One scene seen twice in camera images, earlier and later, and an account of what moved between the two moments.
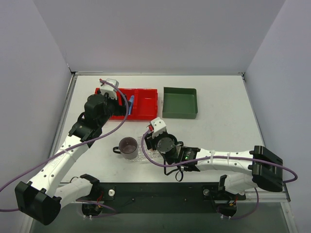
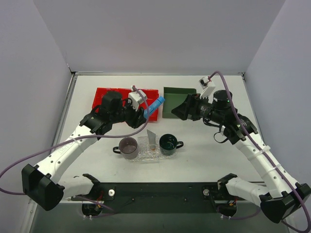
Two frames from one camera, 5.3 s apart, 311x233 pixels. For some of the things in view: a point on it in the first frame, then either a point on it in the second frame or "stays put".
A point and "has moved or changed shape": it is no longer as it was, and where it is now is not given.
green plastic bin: [180, 103] stays put
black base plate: [118, 198] stays put
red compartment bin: [145, 106] stays put
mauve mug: [128, 148] stays put
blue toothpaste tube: [131, 99] has moved or changed shape
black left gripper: [124, 107] to [133, 116]
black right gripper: [148, 142] to [190, 106]
